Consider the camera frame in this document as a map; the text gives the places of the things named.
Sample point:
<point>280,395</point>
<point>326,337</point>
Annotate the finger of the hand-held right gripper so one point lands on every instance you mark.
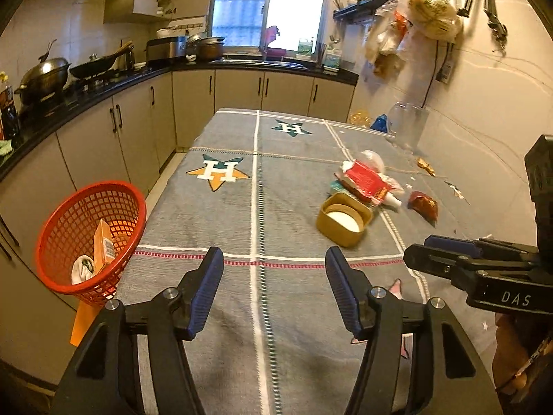
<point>453,244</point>
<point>432,259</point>

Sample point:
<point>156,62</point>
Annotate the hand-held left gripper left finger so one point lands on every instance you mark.
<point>206,298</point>

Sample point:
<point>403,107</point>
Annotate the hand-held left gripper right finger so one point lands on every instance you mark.
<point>343,298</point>

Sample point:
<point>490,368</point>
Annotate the white plastic bottle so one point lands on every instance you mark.
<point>392,201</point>

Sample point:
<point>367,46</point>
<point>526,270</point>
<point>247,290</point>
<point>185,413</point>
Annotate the small orange box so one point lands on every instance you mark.
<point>105,246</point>

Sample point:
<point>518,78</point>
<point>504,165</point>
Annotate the clear plastic bag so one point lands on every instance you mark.
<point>372,159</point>

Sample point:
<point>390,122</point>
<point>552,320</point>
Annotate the red plastic mesh basket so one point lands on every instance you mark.
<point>65,224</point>

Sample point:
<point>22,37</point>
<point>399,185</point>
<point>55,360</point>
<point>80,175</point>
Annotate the person's right hand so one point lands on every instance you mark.
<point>512,346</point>

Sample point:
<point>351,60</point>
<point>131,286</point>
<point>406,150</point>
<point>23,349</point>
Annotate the dark red sauce packet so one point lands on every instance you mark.
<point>424,205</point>

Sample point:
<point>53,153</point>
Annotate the tan round container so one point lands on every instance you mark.
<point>343,224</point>

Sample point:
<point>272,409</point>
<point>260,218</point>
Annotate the gold crumpled wrapper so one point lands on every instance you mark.
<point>425,167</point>

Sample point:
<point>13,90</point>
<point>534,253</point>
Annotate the red flat packet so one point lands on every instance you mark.
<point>367,179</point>

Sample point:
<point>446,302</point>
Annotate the orange plastic panel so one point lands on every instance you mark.
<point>84,324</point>

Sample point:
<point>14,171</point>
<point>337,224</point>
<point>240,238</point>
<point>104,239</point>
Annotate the white crumpled wrapper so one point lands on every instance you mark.
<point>83,270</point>

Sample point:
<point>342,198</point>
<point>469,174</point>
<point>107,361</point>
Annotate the grey star-print tablecloth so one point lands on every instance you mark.
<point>293,181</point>

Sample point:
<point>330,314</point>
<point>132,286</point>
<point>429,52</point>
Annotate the blue packet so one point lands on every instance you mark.
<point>380,123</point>

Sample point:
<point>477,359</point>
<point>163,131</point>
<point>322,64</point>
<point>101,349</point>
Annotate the gold snack bag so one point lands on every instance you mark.
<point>359,118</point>

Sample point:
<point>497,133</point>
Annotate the beige base cabinets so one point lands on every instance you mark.
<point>86,147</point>

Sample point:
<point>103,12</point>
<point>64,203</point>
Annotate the chopstick holder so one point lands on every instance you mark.
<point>322,56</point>

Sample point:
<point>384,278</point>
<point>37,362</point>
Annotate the clear bag of dried noodles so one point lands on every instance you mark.
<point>436,8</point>

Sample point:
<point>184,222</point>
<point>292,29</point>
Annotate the gas stove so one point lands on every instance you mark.
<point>99,80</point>

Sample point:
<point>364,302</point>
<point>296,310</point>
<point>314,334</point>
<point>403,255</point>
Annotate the green detergent bottle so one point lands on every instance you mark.
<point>305,48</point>

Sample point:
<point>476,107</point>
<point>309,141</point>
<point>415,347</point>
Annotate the stacked metal pots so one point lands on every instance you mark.
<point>207,48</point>

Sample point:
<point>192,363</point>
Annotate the green dish cloth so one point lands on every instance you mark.
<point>5,147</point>

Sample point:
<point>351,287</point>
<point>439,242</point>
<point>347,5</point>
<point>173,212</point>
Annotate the steel rice cooker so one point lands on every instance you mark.
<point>165,49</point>

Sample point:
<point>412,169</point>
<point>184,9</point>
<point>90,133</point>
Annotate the steel kettle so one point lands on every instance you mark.
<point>126,58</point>

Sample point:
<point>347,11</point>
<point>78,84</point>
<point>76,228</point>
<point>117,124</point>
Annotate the black frying pan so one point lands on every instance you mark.
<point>95,67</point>

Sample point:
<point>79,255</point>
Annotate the lidded steel wok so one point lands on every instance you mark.
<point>43,75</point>

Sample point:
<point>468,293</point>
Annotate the kitchen window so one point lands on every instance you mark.
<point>259,4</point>

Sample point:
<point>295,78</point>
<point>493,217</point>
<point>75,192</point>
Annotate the black wall shelf rack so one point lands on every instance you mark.
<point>363,4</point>

